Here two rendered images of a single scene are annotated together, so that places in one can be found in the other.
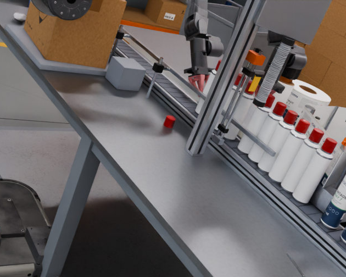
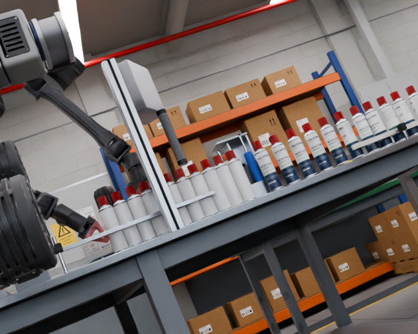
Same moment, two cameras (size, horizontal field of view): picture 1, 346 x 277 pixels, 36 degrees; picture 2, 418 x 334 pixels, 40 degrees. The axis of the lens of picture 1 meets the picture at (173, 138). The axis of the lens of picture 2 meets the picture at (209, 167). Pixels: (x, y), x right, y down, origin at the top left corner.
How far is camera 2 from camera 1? 1.86 m
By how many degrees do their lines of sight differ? 71
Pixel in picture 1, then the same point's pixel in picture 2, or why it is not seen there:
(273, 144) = (205, 190)
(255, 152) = (199, 211)
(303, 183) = (247, 184)
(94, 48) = not seen: outside the picture
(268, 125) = (188, 185)
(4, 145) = not seen: outside the picture
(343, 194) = (269, 162)
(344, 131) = not seen: hidden behind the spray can
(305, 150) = (225, 169)
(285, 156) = (219, 186)
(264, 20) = (146, 102)
